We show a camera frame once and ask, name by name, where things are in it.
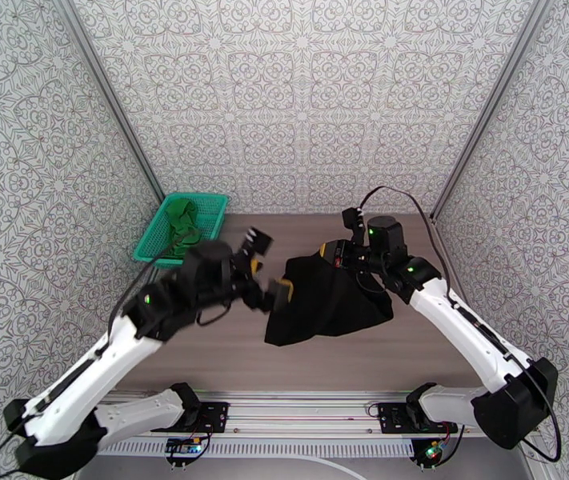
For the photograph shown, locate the black cloth garment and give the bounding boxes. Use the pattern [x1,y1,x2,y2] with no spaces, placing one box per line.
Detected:
[263,255,395,347]

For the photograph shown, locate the green cloth garment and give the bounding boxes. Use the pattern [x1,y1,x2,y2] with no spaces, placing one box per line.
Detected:
[161,199,205,260]

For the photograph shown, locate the green plastic basket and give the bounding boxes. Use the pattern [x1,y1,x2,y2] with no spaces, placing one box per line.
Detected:
[133,192,231,270]

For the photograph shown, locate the aluminium table edge rail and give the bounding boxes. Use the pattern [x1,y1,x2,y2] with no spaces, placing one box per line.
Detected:
[431,215,465,294]

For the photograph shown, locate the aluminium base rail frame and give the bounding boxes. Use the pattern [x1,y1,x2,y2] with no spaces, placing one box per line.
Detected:
[94,390,487,440]

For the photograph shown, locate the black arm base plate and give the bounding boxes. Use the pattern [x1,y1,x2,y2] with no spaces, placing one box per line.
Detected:
[183,401,230,434]
[378,402,459,436]

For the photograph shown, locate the white slotted cable duct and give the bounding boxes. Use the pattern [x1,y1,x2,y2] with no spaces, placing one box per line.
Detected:
[94,439,415,457]

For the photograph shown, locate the aluminium corner post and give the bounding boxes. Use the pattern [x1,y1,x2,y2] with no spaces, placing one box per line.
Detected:
[50,0,167,202]
[430,0,549,224]

